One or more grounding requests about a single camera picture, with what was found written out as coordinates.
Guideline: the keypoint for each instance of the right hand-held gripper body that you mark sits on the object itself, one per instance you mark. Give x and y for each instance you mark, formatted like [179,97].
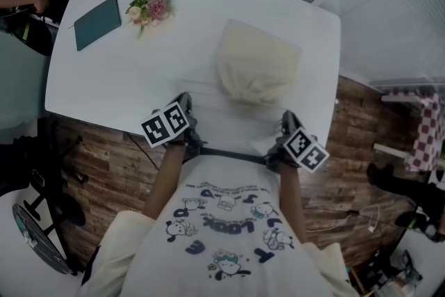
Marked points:
[303,149]

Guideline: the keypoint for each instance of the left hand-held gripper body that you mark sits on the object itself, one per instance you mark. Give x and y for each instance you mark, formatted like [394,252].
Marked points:
[166,125]

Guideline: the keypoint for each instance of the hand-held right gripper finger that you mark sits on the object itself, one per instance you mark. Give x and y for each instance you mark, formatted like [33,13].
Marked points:
[289,119]

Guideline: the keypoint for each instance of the person's left forearm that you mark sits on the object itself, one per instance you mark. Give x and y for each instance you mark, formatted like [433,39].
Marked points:
[167,181]

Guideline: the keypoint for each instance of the person's right forearm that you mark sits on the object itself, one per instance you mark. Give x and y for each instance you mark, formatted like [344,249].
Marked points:
[292,201]

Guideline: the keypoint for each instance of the pink flower bouquet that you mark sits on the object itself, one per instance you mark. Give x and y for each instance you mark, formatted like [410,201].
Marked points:
[150,8]

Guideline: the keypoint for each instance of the white cartoon print t-shirt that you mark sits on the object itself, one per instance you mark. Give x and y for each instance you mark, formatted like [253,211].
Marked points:
[226,226]

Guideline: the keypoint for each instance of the white shelf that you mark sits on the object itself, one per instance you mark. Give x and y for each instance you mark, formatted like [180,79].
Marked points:
[400,88]

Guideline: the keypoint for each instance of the dark teal notebook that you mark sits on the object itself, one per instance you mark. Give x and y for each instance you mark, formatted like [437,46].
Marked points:
[97,22]

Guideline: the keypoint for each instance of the black office chair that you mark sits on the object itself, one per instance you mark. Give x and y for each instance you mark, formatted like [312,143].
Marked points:
[48,167]

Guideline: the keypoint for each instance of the red checkered cloth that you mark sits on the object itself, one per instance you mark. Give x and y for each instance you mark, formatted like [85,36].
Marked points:
[429,135]

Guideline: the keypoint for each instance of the black backpack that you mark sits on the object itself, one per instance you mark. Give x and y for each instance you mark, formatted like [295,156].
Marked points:
[26,33]

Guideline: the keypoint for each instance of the round dark disc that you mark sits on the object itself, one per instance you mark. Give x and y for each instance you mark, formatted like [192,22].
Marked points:
[38,240]

